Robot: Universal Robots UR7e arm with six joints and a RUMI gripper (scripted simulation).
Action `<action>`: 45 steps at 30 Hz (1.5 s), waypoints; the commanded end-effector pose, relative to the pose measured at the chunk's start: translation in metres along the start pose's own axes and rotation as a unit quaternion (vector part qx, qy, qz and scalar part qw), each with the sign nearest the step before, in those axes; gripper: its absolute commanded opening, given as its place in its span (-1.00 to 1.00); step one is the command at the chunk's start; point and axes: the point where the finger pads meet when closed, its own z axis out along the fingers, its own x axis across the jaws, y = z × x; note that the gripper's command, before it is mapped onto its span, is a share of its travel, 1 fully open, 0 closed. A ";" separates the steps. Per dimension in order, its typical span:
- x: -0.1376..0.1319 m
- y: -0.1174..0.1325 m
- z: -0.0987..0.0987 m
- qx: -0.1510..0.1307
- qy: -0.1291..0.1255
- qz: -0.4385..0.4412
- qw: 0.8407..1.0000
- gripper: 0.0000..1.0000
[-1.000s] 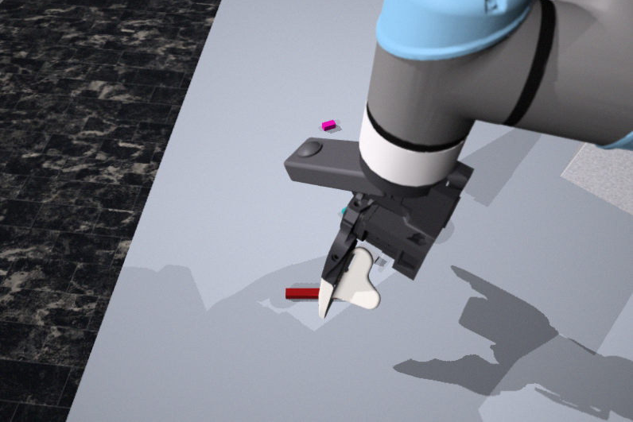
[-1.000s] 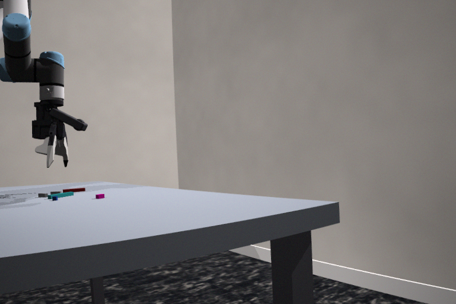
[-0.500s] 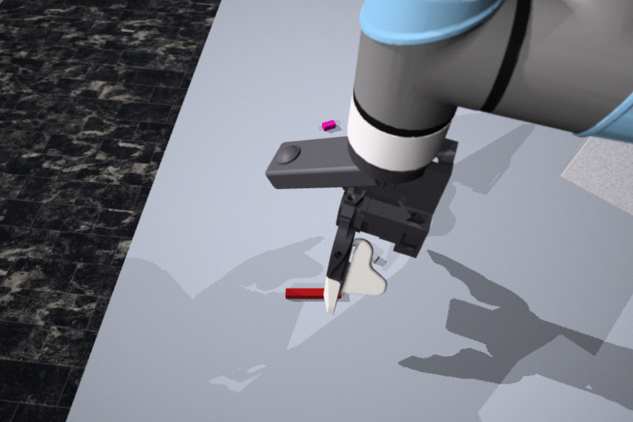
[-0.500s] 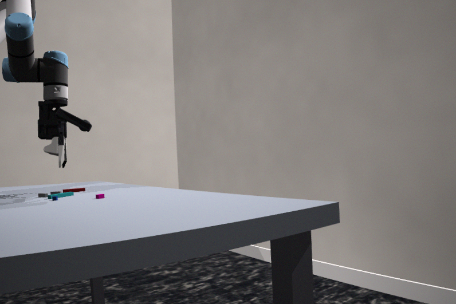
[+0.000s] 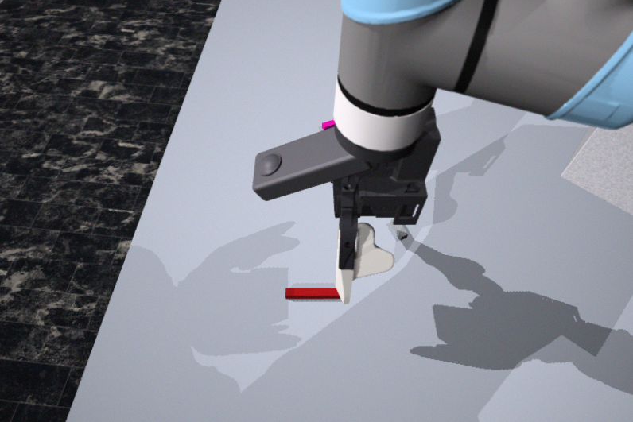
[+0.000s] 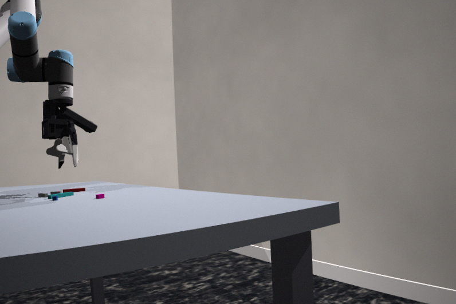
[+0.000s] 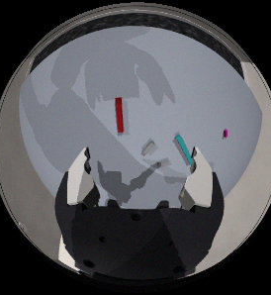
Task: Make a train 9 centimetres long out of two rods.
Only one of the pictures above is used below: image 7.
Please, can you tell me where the red rod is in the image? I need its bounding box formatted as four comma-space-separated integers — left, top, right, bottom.
115, 97, 124, 133

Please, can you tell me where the turquoise rod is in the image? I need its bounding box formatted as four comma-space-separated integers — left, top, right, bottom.
175, 134, 192, 165

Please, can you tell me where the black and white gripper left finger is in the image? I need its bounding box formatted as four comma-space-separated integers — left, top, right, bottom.
54, 147, 100, 246

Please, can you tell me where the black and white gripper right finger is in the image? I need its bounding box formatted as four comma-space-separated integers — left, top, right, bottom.
179, 147, 225, 250

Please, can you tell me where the grey rod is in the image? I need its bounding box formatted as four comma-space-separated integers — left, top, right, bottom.
142, 141, 155, 154
157, 159, 169, 168

